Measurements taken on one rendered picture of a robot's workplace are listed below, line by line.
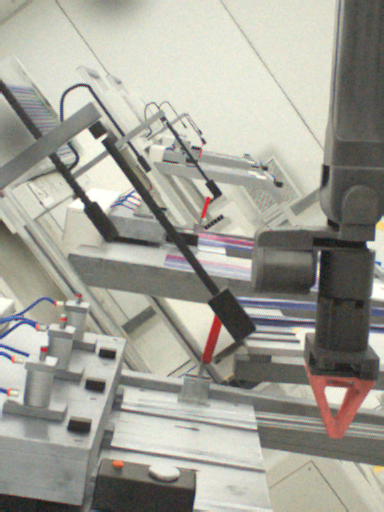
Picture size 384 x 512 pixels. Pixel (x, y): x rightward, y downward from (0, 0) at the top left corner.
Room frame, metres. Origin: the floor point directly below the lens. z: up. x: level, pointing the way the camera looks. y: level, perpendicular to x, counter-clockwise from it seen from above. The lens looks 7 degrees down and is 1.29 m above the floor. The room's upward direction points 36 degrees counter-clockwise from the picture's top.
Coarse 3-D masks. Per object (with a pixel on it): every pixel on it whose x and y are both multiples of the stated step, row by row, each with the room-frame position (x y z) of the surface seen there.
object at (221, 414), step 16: (144, 400) 0.96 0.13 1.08; (192, 416) 0.95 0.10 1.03; (208, 416) 0.95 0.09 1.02; (224, 416) 0.95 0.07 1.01; (240, 416) 0.95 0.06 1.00; (256, 416) 0.95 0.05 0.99; (272, 416) 0.95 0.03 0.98; (288, 416) 0.95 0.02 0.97; (352, 432) 0.94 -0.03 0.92; (368, 432) 0.94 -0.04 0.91
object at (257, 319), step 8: (256, 320) 1.24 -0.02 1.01; (264, 320) 1.24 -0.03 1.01; (272, 320) 1.24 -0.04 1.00; (280, 320) 1.23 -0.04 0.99; (288, 320) 1.23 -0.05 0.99; (296, 320) 1.23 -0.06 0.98; (304, 320) 1.23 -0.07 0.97; (312, 320) 1.24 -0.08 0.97; (312, 328) 1.23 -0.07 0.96; (376, 328) 1.23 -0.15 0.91
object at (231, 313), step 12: (228, 288) 0.77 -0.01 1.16; (216, 300) 0.76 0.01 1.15; (228, 300) 0.76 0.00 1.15; (216, 312) 0.76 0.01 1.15; (228, 312) 0.76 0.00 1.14; (240, 312) 0.76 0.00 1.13; (228, 324) 0.76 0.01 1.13; (240, 324) 0.76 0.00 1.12; (252, 324) 0.76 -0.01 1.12; (240, 336) 0.76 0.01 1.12
